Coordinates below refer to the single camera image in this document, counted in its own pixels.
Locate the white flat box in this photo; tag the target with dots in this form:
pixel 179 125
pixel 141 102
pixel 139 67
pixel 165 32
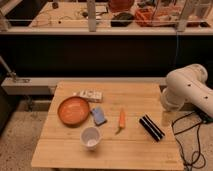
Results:
pixel 90 95

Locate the black rectangular block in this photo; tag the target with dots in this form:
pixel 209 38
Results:
pixel 156 133

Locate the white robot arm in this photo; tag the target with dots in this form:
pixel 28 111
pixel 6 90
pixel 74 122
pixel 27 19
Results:
pixel 188 84

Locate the blue sponge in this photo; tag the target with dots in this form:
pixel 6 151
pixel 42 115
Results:
pixel 98 115

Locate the grey metal beam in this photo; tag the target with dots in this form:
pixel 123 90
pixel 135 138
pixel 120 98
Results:
pixel 47 85

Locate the black pouch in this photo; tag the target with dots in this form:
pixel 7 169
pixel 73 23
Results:
pixel 122 19

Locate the red bowl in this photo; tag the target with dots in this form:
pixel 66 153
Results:
pixel 120 5

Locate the orange plate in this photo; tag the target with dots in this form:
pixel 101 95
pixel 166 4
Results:
pixel 73 111

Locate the white ceramic cup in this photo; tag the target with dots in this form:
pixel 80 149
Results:
pixel 90 138

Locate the orange carrot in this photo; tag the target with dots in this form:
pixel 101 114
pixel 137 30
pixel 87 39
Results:
pixel 121 121

